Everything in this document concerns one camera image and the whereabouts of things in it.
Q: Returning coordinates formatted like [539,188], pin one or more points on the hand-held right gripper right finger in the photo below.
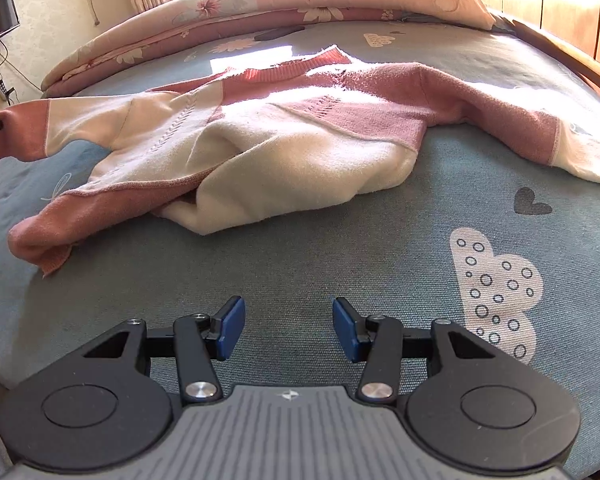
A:
[345,327]

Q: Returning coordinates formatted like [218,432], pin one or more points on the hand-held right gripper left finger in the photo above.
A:
[232,325]

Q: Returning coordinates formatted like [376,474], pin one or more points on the pink and white knit sweater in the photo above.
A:
[290,160]

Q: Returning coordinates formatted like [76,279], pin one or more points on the white power strip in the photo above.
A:
[1,87]

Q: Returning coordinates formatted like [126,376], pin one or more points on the blue printed bed sheet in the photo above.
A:
[330,260]

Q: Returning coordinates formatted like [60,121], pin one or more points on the folded pink floral quilt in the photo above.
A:
[230,15]

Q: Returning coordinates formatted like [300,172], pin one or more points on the black phone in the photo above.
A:
[275,34]

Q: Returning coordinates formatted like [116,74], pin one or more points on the wooden bed headboard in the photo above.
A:
[570,0]

